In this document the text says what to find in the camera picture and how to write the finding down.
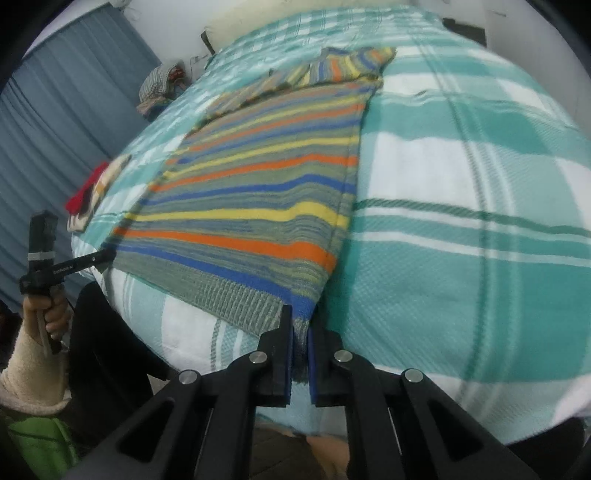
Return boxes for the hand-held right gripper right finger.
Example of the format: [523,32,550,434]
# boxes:
[308,323,532,480]

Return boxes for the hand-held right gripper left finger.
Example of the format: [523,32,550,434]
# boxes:
[81,305,294,480]

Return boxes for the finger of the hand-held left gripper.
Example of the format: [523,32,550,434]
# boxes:
[74,249,117,278]

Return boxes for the striped knit sweater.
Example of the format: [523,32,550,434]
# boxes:
[112,46,397,335]

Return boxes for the person's left forearm cream sleeve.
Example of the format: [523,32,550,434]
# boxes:
[0,323,71,414]

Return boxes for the folded red and patterned clothes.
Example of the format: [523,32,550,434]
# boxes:
[65,154,133,233]

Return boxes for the pile of loose clothes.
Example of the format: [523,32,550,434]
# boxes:
[137,64,188,117]

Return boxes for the person's left hand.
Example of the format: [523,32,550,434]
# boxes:
[23,286,71,340]

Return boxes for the person's leg in black pants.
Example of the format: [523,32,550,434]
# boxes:
[65,281,178,446]

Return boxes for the blue-grey curtain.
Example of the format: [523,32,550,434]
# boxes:
[0,4,163,305]

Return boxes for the green garment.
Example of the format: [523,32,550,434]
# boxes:
[0,408,81,480]

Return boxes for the green checked bed sheet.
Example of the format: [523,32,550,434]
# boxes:
[69,2,591,446]

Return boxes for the cream padded headboard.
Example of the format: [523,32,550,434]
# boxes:
[201,0,416,54]

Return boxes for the dark wooden nightstand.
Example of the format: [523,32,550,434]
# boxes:
[441,17,486,48]

